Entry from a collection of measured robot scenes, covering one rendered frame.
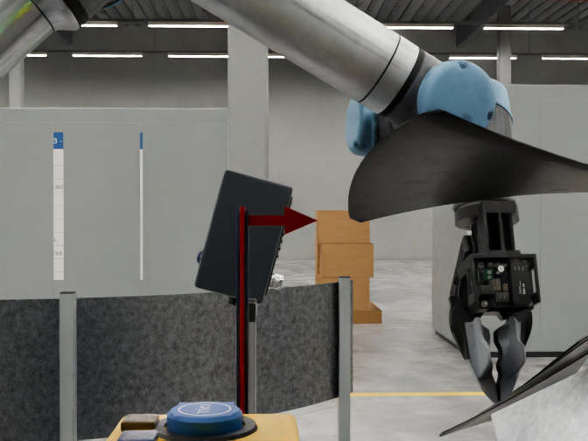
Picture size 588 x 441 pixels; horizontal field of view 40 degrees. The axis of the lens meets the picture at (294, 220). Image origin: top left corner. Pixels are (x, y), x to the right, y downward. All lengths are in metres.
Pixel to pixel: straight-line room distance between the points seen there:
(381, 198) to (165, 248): 6.00
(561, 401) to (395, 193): 0.22
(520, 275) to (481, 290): 0.04
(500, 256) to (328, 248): 7.86
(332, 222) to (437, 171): 8.06
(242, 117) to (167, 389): 2.77
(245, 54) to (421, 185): 4.35
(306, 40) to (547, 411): 0.39
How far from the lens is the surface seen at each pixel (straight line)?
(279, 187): 1.25
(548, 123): 7.00
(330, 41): 0.76
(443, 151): 0.61
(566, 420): 0.72
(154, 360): 2.41
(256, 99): 4.96
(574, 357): 0.80
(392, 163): 0.63
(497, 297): 0.88
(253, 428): 0.43
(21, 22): 0.88
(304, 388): 2.72
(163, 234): 6.68
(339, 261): 8.73
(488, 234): 0.91
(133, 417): 0.45
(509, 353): 0.92
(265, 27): 0.76
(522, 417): 0.74
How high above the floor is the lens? 1.19
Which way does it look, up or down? level
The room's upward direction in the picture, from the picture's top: straight up
